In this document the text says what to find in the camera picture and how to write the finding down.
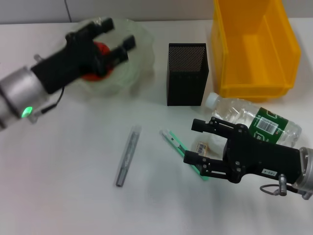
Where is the yellow plastic bin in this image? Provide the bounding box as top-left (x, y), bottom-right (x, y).
top-left (211, 0), bottom-right (302, 103)

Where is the right gripper cable with plugs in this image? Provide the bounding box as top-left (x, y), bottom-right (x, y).
top-left (259, 173), bottom-right (313, 201)

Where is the black mesh pen holder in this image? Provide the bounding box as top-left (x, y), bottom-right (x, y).
top-left (167, 43), bottom-right (210, 107)

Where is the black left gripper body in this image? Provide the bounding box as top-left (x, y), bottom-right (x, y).
top-left (31, 21), bottom-right (109, 94)

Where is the gripper cable with plugs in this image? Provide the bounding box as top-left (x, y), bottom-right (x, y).
top-left (259, 173), bottom-right (313, 201)
top-left (30, 54), bottom-right (66, 123)

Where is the clear water bottle green label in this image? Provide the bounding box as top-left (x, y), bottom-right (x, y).
top-left (204, 92), bottom-right (303, 148)

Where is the grey metal rod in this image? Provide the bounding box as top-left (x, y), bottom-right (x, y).
top-left (114, 125), bottom-right (143, 188)

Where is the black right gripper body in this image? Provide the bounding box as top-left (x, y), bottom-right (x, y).
top-left (223, 124), bottom-right (303, 185)

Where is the green glass fruit plate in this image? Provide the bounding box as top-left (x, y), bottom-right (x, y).
top-left (58, 16), bottom-right (156, 97)

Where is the beige eraser with barcode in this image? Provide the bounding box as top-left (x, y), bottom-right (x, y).
top-left (194, 140), bottom-right (209, 155)

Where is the green utility knife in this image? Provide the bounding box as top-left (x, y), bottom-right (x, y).
top-left (159, 129), bottom-right (211, 183)

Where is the left gripper cable with plugs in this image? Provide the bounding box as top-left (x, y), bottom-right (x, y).
top-left (30, 54), bottom-right (66, 123)

